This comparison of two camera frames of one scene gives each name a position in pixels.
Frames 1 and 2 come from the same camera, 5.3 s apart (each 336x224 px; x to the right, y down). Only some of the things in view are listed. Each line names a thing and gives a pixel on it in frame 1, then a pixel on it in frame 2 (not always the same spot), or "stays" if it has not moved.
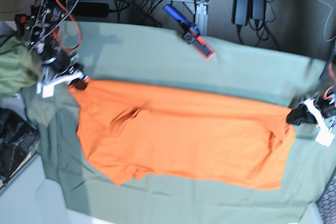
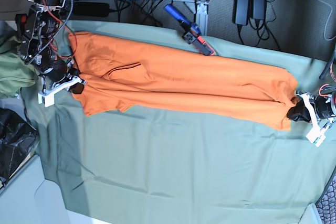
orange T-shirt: (143, 131) → (119, 76)
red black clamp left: (20, 20) stays
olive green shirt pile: (19, 66) stays
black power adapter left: (240, 5) stays
